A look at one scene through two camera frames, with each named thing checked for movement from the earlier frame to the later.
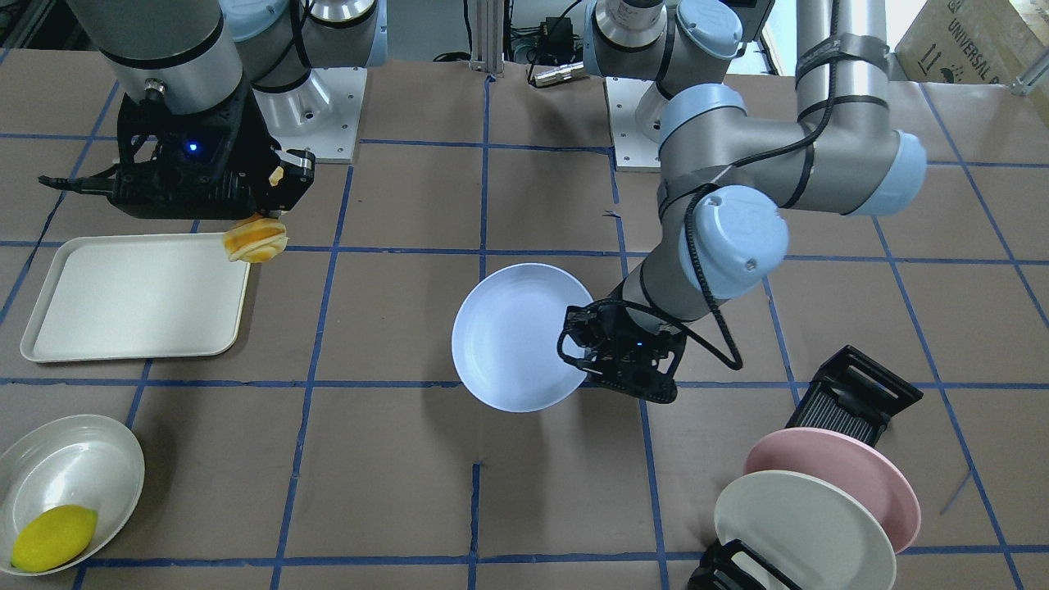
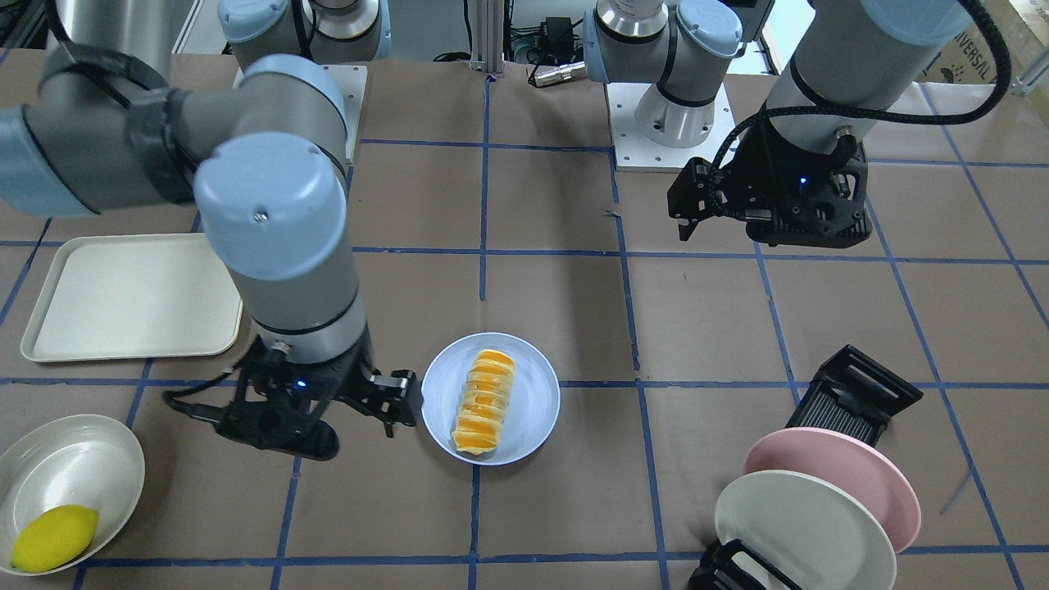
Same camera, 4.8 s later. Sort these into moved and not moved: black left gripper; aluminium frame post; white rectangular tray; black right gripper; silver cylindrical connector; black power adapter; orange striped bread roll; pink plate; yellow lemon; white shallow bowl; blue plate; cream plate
Moved: blue plate; orange striped bread roll; black left gripper; black right gripper
Not moved: yellow lemon; silver cylindrical connector; white shallow bowl; cream plate; aluminium frame post; black power adapter; white rectangular tray; pink plate
